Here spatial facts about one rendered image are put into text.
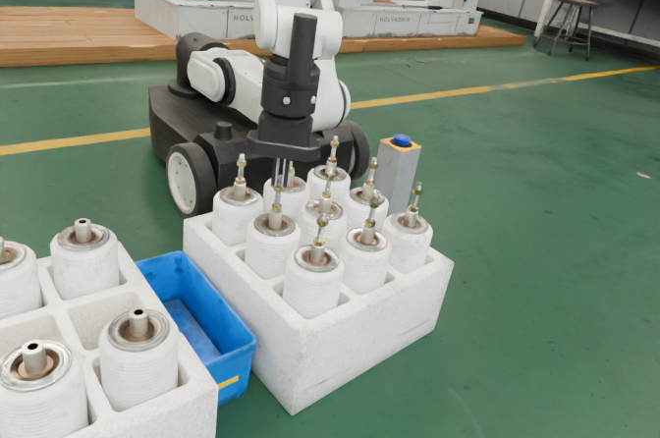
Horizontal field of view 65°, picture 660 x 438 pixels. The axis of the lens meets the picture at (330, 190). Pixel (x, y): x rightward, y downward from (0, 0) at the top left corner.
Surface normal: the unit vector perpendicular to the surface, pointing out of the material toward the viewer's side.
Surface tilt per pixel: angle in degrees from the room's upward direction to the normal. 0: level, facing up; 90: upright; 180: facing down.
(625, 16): 90
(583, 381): 0
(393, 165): 90
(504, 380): 0
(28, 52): 90
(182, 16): 90
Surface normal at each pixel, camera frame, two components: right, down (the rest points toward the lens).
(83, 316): 0.61, 0.44
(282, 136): -0.04, 0.46
